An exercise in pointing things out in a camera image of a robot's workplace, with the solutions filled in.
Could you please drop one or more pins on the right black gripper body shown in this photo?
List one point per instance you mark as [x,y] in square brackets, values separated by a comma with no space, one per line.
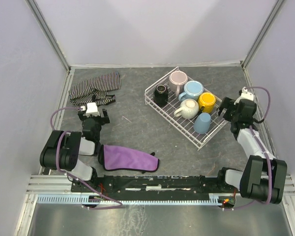
[228,108]

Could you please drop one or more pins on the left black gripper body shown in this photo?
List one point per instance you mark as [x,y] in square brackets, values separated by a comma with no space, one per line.
[104,117]

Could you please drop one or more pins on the yellow mug black handle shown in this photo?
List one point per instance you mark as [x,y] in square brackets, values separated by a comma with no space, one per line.
[206,102]

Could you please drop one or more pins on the small blue tumbler cup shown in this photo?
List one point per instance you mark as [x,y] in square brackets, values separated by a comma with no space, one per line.
[202,123]

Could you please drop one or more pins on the white speckled mug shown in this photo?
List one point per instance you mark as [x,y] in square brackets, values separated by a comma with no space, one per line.
[188,109]

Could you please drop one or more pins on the white wire dish rack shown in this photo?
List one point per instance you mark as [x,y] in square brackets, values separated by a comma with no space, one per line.
[185,126]

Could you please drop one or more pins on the light blue mug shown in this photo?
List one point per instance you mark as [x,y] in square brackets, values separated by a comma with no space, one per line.
[192,90]

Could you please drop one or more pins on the pink mug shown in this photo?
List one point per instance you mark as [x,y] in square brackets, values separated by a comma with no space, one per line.
[177,80]

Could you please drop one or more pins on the black cup white interior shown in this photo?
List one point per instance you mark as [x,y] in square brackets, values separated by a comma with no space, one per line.
[160,95]

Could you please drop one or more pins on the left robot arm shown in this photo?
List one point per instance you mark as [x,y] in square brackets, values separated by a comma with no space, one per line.
[62,150]

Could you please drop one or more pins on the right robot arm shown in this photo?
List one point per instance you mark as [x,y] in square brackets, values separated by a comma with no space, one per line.
[263,178]

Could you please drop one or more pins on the striped cloth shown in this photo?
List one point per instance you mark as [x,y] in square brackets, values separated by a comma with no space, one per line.
[95,90]

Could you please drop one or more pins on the purple cloth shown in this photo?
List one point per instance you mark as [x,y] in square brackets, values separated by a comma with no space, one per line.
[114,158]

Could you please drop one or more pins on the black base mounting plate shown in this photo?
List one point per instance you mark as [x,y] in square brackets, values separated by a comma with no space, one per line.
[162,188]

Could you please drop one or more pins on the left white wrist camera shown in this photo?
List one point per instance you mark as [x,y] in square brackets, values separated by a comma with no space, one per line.
[90,109]

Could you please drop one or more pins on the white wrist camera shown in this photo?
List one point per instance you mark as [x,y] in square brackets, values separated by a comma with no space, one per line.
[90,109]
[245,94]

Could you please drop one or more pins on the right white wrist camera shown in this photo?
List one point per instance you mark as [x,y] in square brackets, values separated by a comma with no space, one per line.
[245,94]

